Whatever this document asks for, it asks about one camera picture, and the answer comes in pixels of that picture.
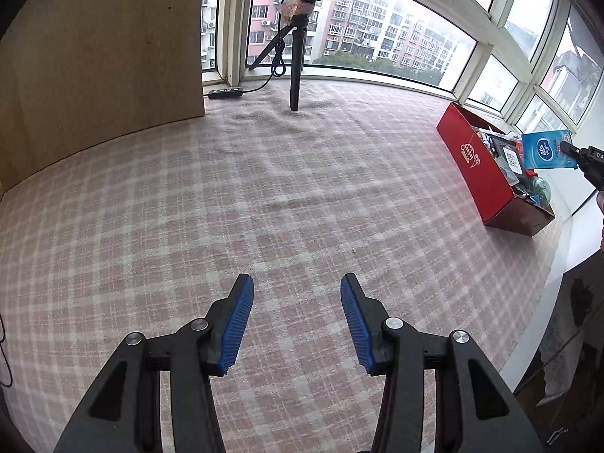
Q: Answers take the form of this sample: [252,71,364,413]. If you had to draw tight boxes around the window frame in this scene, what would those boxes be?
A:
[202,0,604,139]

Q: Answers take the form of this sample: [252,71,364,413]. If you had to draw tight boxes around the black power cable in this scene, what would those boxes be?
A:
[242,0,290,94]

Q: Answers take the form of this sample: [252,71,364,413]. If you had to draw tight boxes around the black tripod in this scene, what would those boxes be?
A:
[245,0,327,112]

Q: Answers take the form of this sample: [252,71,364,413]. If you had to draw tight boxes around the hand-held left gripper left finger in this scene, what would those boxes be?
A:
[53,274,254,453]

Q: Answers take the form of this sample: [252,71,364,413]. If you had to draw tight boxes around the red cardboard box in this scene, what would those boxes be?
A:
[436,102,556,237]

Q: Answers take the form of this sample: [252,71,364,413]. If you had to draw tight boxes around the green glass bottle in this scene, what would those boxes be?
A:
[528,174,553,208]

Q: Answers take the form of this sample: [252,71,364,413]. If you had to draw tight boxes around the blue tissue packet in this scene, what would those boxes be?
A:
[521,128,579,171]

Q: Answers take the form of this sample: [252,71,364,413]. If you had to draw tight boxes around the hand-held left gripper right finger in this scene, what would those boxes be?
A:
[341,273,543,453]

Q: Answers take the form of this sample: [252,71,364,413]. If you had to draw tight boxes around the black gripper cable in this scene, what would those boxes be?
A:
[0,311,14,388]

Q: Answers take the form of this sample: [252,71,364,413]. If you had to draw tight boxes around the person's right hand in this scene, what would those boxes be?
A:
[595,190,604,252]

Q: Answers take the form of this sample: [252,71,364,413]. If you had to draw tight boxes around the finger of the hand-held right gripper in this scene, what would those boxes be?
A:
[559,140,588,160]

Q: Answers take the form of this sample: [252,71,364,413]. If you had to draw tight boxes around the pink plaid blanket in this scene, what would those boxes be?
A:
[0,79,567,453]

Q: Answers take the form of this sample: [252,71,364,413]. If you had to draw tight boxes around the apartment buildings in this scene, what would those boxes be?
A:
[202,0,604,126]

